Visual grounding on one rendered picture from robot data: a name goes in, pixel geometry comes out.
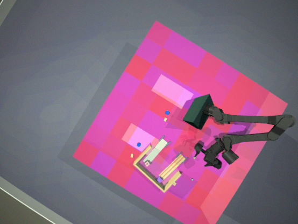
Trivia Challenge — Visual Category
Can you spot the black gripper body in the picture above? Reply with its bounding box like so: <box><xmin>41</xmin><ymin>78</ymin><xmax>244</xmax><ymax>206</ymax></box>
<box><xmin>194</xmin><ymin>143</ymin><xmax>222</xmax><ymax>170</ymax></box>

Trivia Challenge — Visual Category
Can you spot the cream flat strip with red stripes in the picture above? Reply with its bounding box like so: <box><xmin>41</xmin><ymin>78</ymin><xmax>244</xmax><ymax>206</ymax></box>
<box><xmin>171</xmin><ymin>154</ymin><xmax>185</xmax><ymax>169</ymax></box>

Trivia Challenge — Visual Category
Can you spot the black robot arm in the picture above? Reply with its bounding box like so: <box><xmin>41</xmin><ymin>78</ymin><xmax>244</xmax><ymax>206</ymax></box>
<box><xmin>202</xmin><ymin>103</ymin><xmax>296</xmax><ymax>165</ymax></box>

